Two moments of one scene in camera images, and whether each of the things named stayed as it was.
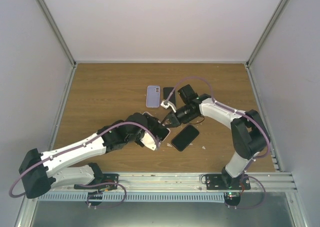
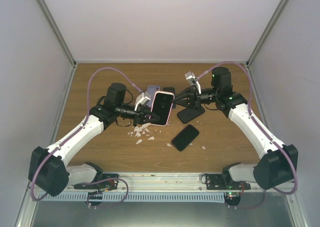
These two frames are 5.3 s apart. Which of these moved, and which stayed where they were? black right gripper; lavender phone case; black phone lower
Moved: black right gripper
Stayed: black phone lower; lavender phone case
